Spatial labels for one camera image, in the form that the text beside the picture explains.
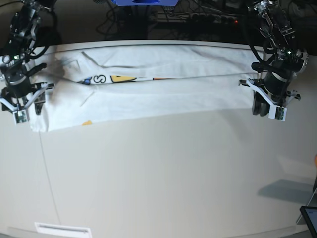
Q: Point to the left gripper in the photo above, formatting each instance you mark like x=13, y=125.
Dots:
x=276, y=86

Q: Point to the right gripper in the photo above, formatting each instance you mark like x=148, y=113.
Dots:
x=18, y=91

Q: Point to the white printed T-shirt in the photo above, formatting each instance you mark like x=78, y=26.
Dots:
x=138, y=81

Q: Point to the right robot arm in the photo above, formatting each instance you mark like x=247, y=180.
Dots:
x=20, y=46

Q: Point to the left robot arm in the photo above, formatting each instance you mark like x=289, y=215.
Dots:
x=286, y=60

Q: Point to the black tablet device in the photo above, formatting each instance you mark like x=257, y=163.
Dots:
x=311, y=222

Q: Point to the power strip with red light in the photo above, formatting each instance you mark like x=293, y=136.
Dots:
x=197, y=18

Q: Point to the white paper label strip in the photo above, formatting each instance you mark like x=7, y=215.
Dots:
x=63, y=231

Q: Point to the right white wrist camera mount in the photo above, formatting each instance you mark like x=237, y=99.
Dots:
x=20, y=112

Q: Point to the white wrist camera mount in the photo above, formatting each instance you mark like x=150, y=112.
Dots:
x=277, y=111
x=20, y=112

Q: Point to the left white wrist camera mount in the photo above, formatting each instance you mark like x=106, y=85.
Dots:
x=277, y=111

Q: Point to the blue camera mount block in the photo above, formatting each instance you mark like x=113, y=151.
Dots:
x=145, y=2

